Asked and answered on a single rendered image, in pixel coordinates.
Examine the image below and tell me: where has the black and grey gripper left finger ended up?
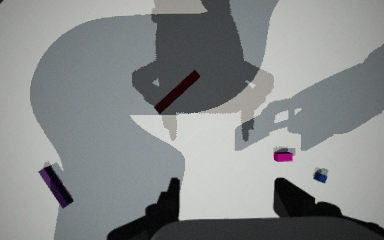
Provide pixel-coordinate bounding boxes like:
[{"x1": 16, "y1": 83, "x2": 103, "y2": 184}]
[{"x1": 107, "y1": 178, "x2": 180, "y2": 240}]

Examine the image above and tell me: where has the dark purple rod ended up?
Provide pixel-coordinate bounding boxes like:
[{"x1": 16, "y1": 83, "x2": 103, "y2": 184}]
[{"x1": 39, "y1": 166, "x2": 73, "y2": 208}]

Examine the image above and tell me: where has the small magenta block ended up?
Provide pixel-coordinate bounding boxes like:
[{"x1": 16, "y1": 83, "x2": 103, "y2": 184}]
[{"x1": 274, "y1": 152, "x2": 293, "y2": 162}]

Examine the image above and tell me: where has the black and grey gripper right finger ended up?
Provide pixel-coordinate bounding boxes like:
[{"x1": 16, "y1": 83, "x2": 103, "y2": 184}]
[{"x1": 273, "y1": 178, "x2": 384, "y2": 237}]

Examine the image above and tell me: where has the small blue cube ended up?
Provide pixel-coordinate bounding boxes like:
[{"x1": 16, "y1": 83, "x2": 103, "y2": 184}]
[{"x1": 313, "y1": 172, "x2": 328, "y2": 183}]

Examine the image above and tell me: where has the dark red rod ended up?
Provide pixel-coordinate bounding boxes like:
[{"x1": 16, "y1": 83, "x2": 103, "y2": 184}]
[{"x1": 155, "y1": 70, "x2": 200, "y2": 114}]

